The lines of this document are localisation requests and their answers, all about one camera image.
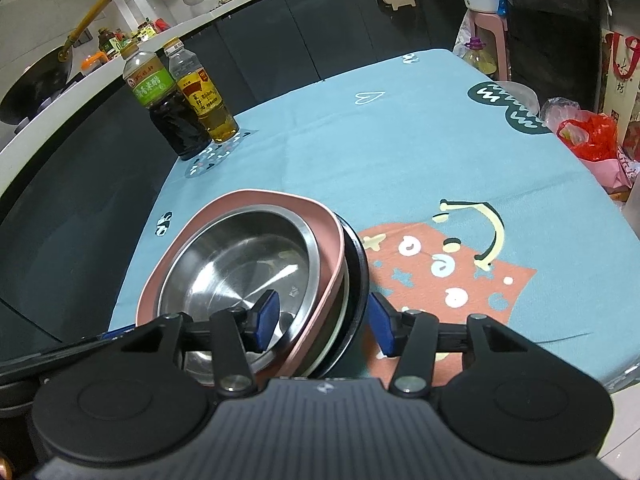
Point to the dark vinegar bottle green label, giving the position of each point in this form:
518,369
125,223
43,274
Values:
175,125

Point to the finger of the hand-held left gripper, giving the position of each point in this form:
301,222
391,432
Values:
119,333

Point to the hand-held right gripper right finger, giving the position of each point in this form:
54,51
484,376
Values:
385,326

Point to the clear plastic container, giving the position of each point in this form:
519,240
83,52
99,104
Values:
520,92

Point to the floral plastic bag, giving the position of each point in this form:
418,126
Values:
461,32

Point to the pink bowl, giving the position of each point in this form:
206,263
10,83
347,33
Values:
330,250

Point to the stainless steel bowl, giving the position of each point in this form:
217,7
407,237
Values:
235,265

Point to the red plastic bag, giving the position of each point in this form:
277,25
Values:
590,135

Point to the blue printed tablecloth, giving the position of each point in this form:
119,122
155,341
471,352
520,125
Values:
400,160

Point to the black mesh rack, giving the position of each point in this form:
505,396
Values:
550,35

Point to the orange container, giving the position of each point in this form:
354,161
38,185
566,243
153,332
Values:
94,61

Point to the red and white paper bag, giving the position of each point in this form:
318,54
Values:
620,75

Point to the black round bowl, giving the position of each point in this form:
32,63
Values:
357,280

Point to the group of condiment bottles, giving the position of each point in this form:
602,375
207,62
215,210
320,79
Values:
145,30

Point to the pink plastic bag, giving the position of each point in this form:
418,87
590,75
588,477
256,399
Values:
617,170

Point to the large oil jug purple cap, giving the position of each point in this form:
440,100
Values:
480,57

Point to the crumpled clear plastic bag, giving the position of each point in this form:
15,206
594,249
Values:
557,107

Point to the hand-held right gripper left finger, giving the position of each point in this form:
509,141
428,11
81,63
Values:
265,321

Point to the yellow cooking oil bottle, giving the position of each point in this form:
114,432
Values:
212,110

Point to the white kitchen countertop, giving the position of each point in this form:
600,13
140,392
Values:
90,85

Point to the pink plastic stool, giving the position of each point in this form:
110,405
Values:
492,25

